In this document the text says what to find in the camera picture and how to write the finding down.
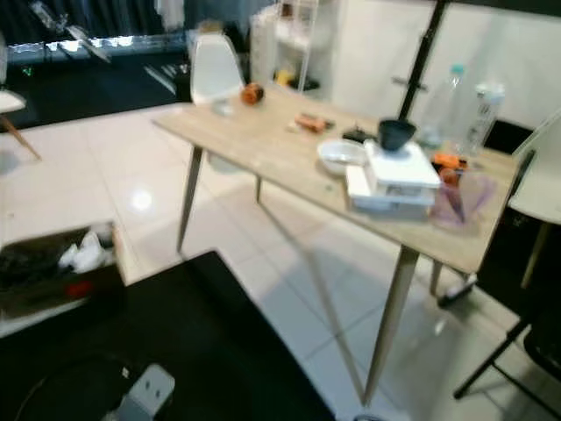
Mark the open cardboard box with rubbish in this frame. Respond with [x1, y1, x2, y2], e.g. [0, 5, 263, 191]
[0, 221, 128, 318]

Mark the white crumpled plastic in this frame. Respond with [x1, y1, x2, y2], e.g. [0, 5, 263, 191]
[57, 230, 113, 273]

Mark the small orange round container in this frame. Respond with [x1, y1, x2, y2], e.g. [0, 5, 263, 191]
[240, 82, 266, 107]

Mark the light wooden table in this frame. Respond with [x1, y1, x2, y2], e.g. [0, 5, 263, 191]
[153, 83, 527, 406]

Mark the white shelf unit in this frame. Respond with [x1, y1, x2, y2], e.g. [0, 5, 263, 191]
[250, 0, 334, 93]

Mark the orange brown snack packet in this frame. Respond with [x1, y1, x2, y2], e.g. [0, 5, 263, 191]
[296, 112, 334, 134]

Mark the white bowl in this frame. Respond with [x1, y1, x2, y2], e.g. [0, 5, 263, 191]
[317, 139, 369, 178]

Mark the small black object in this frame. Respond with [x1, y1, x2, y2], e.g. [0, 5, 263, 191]
[342, 125, 373, 144]

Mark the white stacked box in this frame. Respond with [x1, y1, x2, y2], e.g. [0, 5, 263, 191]
[346, 139, 442, 220]

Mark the black cup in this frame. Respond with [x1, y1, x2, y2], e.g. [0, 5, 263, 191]
[378, 118, 417, 152]

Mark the black tripod pole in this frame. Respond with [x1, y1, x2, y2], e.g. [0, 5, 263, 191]
[394, 0, 448, 122]

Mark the clear bottle teal cap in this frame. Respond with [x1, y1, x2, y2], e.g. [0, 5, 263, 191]
[419, 63, 467, 148]

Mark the black white power adapter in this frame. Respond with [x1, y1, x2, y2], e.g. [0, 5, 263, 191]
[438, 272, 479, 308]

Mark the pink clear plastic container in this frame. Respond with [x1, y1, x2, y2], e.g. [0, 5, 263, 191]
[431, 168, 496, 233]

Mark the whitish tall bottle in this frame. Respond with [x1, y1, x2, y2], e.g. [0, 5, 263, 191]
[460, 83, 507, 159]

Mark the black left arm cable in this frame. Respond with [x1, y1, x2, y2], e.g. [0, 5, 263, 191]
[13, 351, 132, 421]

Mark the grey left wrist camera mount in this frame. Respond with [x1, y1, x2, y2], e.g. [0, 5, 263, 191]
[114, 364, 176, 421]

